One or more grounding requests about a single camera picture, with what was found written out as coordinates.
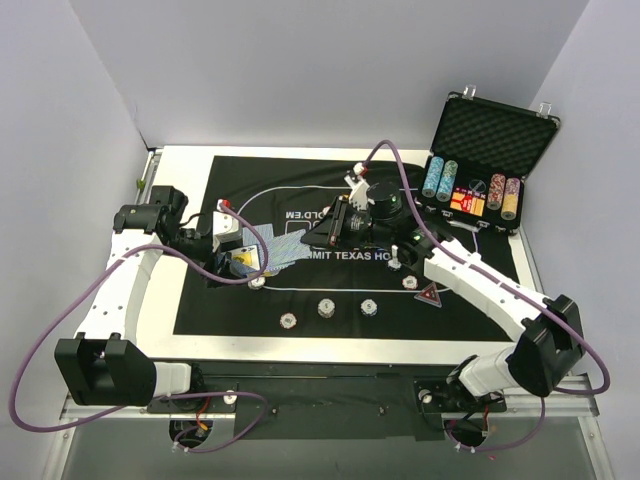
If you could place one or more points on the grey chips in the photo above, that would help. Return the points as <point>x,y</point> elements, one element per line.
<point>393,265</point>
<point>257,283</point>

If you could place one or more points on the black poker table mat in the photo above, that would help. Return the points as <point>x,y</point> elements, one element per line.
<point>291,194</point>

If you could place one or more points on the red white chip front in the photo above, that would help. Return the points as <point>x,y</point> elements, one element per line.
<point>288,320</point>

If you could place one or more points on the red card deck in case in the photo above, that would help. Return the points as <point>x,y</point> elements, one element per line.
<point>468,201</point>

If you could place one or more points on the aluminium rail frame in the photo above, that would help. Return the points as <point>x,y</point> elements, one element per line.
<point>102,366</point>

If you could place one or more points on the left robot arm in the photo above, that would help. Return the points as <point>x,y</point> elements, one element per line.
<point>102,365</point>

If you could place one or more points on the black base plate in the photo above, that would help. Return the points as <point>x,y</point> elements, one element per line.
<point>297,401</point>

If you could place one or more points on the red white chip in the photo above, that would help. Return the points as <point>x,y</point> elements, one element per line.
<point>288,320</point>
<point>410,282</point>

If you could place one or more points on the blue chip stack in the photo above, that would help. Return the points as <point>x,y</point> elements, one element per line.
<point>368,307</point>

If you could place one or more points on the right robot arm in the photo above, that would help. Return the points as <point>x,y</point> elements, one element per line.
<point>543,330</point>

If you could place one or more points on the red triangle dealer marker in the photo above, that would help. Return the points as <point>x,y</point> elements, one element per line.
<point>430,295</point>

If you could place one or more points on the light blue chip row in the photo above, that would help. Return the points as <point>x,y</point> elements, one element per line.
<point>432,178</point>

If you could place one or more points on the blue backed card fan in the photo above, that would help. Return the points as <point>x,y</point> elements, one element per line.
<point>283,250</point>

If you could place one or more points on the grey chip stack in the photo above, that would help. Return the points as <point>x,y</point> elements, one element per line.
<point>326,308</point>

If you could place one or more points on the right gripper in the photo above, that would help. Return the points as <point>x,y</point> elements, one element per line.
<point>339,225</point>

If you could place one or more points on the yellow chip row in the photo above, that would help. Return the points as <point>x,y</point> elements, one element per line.
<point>510,199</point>

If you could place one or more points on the red chip row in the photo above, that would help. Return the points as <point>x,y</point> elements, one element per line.
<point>496,191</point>

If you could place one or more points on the green chip row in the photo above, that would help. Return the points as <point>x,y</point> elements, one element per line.
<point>447,181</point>

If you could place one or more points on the black aluminium chip case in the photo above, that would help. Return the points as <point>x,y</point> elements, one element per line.
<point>486,137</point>

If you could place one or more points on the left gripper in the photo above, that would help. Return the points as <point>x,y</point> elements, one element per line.
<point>220,265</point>

